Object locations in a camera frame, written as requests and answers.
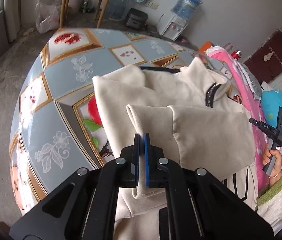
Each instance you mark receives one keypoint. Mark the red thermos cup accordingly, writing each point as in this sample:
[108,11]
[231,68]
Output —
[236,54]

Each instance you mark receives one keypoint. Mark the right hand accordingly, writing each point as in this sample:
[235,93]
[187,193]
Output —
[275,155]

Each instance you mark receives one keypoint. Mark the white plastic bag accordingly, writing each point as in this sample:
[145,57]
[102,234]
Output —
[48,16]

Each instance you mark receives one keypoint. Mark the blue pink rolled quilt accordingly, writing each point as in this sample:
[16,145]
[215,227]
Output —
[271,101]

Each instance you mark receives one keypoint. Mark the grey window curtain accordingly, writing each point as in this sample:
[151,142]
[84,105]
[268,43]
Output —
[12,11]

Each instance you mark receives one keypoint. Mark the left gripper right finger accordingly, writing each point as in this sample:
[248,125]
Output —
[181,217]

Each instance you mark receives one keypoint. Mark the cream beige coat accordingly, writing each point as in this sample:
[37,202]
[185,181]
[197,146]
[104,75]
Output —
[188,115]

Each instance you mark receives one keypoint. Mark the green white sleeve forearm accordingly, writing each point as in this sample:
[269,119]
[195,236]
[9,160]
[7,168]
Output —
[269,206]

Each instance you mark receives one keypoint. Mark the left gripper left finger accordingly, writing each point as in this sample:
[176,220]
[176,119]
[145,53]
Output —
[120,172]

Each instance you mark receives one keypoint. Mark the dark red door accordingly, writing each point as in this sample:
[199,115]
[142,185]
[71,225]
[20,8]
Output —
[266,63]

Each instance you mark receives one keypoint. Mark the grey lace pillow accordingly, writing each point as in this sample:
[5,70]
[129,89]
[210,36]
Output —
[249,80]

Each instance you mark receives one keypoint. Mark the white wall socket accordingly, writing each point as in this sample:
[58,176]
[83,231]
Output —
[151,5]

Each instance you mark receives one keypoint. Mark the white water dispenser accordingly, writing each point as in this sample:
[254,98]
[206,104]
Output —
[171,26]

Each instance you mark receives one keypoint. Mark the blue patterned tablecloth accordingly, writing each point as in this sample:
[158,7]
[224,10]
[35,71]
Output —
[56,127]

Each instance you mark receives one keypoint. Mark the black rice cooker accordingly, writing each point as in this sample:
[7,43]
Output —
[135,19]

